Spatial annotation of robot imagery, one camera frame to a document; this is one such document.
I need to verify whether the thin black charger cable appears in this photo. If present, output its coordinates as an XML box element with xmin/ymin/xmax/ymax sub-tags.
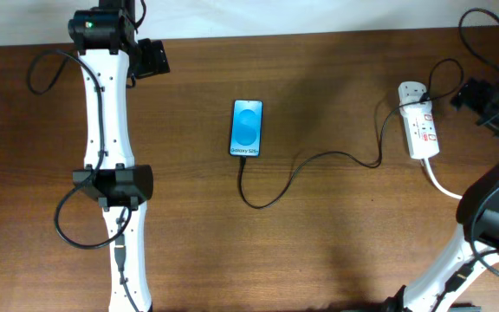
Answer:
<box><xmin>237</xmin><ymin>58</ymin><xmax>465</xmax><ymax>211</ymax></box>

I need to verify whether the blue Galaxy smartphone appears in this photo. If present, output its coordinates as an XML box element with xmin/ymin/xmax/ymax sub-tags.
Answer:
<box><xmin>229</xmin><ymin>100</ymin><xmax>263</xmax><ymax>157</ymax></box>

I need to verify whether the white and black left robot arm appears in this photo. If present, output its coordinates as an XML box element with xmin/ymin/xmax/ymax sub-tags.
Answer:
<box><xmin>67</xmin><ymin>1</ymin><xmax>170</xmax><ymax>311</ymax></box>

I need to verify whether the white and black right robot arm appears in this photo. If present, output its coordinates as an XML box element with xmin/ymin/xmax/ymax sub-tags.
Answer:
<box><xmin>381</xmin><ymin>163</ymin><xmax>499</xmax><ymax>312</ymax></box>

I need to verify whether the white charger plug adapter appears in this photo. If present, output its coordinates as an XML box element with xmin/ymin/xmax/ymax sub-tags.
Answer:
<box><xmin>398</xmin><ymin>81</ymin><xmax>427</xmax><ymax>108</ymax></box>

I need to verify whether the white power strip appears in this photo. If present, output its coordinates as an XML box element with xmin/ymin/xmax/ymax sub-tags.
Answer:
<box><xmin>400</xmin><ymin>101</ymin><xmax>440</xmax><ymax>159</ymax></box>

